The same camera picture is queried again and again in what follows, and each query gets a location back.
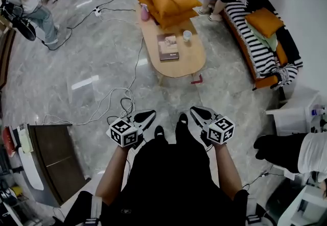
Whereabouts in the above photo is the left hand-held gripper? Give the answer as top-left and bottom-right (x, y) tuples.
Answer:
(106, 109), (157, 149)

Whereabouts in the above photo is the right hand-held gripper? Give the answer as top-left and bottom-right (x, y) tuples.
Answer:
(190, 106), (236, 148)

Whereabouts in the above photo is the brown photo cover book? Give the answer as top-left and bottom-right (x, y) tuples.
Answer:
(156, 33), (180, 62)

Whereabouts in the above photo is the person's right forearm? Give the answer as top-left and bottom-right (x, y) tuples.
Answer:
(213, 142), (243, 200)

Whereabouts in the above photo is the person's left forearm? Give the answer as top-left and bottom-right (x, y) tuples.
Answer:
(95, 143), (136, 206)

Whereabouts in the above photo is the light wooden coffee table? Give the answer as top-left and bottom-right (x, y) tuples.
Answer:
(134, 3), (207, 86)

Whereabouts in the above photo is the black white patterned sofa throw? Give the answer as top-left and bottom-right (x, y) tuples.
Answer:
(224, 0), (305, 86)

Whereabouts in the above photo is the red book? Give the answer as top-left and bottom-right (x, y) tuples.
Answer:
(1, 127), (16, 159)

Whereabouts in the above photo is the person's right black shoe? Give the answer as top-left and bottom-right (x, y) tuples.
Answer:
(175, 112), (190, 134)

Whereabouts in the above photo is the person's black shoe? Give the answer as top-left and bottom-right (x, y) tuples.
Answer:
(154, 125), (167, 144)
(175, 112), (190, 134)

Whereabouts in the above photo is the person's left black shoe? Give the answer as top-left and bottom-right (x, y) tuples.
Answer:
(154, 125), (167, 144)

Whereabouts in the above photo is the red floor tape mark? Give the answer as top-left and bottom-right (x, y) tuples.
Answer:
(190, 73), (204, 85)

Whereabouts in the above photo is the person's black clothing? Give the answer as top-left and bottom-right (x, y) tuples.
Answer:
(61, 128), (259, 226)

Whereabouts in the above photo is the white cabinet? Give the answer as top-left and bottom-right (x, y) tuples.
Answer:
(265, 89), (327, 137)

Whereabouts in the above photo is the dark brown cabinet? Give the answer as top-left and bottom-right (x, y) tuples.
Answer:
(27, 122), (92, 208)

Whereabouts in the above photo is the light green knit blanket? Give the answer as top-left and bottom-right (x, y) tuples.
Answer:
(245, 19), (278, 52)

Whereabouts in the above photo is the pink spray bottle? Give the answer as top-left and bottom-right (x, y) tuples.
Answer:
(141, 3), (150, 22)

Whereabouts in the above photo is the white spray bottle blue label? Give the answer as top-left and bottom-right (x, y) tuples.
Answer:
(311, 107), (327, 118)

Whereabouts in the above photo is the white curved panel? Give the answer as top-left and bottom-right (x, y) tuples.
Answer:
(17, 147), (44, 191)

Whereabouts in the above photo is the white desk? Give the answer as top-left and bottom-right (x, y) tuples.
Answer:
(277, 184), (327, 226)

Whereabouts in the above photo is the white floor cable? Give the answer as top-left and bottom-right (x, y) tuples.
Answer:
(42, 37), (145, 127)

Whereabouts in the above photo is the grey harness strap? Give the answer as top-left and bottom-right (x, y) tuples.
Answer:
(245, 203), (264, 226)
(84, 195), (103, 226)

